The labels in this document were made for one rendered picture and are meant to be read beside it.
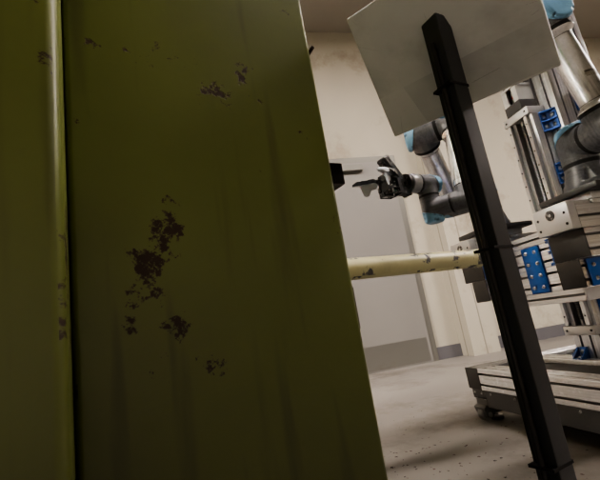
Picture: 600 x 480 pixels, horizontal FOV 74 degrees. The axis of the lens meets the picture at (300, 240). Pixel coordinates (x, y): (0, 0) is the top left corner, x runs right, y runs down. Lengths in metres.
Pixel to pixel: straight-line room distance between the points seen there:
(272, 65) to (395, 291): 3.41
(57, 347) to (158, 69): 0.46
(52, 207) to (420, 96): 0.75
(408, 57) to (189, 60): 0.46
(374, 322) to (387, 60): 3.19
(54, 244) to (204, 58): 0.43
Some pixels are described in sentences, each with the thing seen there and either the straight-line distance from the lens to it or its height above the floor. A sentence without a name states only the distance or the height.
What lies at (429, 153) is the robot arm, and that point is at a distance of 1.82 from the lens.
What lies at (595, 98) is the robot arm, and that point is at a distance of 1.59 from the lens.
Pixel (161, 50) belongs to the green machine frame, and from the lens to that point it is 0.76.
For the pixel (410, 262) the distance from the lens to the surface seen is 0.89.
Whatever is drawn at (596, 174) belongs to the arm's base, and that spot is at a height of 0.85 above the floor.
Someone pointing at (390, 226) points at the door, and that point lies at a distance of 4.18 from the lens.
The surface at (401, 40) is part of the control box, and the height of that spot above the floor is 1.08.
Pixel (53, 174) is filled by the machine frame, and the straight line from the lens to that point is 0.53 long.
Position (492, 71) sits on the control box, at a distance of 0.94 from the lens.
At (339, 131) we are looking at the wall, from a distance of 4.45.
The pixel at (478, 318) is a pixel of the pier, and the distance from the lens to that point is 4.30.
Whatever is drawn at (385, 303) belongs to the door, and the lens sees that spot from 3.99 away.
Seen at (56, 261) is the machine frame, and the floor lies 0.63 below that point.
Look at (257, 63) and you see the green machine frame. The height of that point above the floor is 1.01.
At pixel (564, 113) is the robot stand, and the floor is 1.18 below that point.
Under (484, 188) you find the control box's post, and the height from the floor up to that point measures 0.71.
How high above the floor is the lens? 0.52
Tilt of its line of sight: 12 degrees up
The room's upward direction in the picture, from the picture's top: 9 degrees counter-clockwise
